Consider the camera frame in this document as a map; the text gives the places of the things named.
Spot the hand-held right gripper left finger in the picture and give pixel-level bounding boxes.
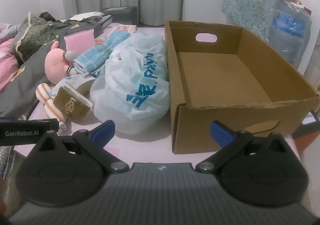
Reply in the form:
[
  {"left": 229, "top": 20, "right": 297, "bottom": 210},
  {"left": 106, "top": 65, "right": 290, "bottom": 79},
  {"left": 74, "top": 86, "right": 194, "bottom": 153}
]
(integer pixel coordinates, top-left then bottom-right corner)
[{"left": 35, "top": 120, "right": 129, "bottom": 173}]

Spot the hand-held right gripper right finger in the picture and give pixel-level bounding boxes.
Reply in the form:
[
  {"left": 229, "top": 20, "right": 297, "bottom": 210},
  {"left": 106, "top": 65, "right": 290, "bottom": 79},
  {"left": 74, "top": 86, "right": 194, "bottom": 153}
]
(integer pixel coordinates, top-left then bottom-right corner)
[{"left": 196, "top": 120, "right": 288, "bottom": 173}]

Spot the brown cardboard box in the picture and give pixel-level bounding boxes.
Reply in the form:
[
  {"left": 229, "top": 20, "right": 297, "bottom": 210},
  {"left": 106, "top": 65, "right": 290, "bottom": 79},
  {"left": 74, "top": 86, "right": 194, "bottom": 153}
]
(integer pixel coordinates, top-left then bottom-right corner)
[{"left": 164, "top": 21, "right": 320, "bottom": 155}]

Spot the pink towel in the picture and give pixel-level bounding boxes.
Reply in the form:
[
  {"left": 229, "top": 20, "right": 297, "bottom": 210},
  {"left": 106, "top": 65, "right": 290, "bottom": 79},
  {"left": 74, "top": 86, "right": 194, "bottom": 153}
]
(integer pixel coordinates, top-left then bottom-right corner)
[{"left": 64, "top": 29, "right": 95, "bottom": 51}]

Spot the white knitted cloth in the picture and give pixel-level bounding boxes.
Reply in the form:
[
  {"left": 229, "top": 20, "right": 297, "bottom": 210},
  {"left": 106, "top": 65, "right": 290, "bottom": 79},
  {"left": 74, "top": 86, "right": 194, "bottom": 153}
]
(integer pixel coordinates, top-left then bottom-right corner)
[{"left": 0, "top": 145, "right": 25, "bottom": 190}]

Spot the gold packet in clear case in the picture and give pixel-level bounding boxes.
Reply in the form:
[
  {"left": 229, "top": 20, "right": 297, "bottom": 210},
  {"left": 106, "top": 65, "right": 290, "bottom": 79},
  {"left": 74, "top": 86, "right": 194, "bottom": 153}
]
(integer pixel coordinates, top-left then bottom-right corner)
[{"left": 53, "top": 85, "right": 93, "bottom": 124}]

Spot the pink printed bed sheet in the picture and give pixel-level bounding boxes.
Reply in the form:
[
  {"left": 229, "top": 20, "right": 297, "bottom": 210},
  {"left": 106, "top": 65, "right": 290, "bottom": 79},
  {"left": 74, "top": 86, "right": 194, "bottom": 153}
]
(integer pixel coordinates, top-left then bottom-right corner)
[{"left": 14, "top": 23, "right": 300, "bottom": 165}]

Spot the white plastic bag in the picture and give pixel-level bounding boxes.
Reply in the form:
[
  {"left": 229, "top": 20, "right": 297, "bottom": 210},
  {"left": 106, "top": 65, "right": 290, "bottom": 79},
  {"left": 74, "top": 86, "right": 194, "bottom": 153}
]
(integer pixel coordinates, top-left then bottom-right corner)
[{"left": 90, "top": 33, "right": 170, "bottom": 136}]

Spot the grey blanket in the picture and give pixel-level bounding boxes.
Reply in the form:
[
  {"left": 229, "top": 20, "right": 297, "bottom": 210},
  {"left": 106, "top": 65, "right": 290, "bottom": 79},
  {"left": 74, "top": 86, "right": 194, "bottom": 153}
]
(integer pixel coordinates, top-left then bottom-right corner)
[{"left": 0, "top": 13, "right": 113, "bottom": 118}]

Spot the pink printed quilt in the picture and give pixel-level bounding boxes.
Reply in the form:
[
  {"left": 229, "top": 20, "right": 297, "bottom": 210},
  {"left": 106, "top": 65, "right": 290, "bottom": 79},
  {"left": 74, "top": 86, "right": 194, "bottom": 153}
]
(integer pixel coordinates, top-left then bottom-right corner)
[{"left": 0, "top": 23, "right": 20, "bottom": 93}]

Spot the bundle of blue towels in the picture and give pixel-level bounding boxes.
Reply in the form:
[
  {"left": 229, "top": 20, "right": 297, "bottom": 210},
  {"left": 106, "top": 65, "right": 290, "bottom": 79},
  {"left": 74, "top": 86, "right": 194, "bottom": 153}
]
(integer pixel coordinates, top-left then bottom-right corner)
[{"left": 73, "top": 30, "right": 131, "bottom": 75}]

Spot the green leaf print pillow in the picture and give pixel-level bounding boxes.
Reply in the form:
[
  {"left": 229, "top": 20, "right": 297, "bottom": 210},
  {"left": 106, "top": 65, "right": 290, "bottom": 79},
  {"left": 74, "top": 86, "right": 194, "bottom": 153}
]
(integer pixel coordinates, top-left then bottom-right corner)
[{"left": 12, "top": 12, "right": 59, "bottom": 61}]

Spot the orange wet wipes pack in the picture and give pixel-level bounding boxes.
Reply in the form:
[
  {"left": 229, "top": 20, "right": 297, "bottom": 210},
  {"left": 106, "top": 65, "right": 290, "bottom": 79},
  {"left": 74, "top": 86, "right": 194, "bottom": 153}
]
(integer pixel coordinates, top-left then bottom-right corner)
[{"left": 114, "top": 25, "right": 138, "bottom": 34}]

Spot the white striped cloth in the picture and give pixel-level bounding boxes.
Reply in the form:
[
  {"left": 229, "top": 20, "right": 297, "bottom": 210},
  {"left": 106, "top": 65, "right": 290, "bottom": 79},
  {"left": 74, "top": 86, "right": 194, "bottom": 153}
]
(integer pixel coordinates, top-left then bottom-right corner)
[{"left": 67, "top": 11, "right": 103, "bottom": 21}]

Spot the grey storage box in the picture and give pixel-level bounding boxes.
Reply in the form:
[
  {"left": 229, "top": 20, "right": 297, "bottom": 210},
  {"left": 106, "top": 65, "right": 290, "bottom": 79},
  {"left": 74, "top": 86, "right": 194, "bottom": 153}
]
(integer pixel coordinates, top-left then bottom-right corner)
[{"left": 99, "top": 6, "right": 138, "bottom": 25}]

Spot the water bottle pack in plastic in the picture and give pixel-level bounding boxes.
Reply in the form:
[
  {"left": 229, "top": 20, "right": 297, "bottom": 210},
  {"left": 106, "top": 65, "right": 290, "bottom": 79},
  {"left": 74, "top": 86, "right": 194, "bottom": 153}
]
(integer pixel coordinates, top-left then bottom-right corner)
[{"left": 266, "top": 0, "right": 313, "bottom": 68}]

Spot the dark brown crumpled thing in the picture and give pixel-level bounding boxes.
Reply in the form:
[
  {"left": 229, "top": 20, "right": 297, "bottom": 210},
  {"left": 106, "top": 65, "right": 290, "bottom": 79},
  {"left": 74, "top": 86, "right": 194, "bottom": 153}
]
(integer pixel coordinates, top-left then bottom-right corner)
[{"left": 39, "top": 12, "right": 55, "bottom": 22}]

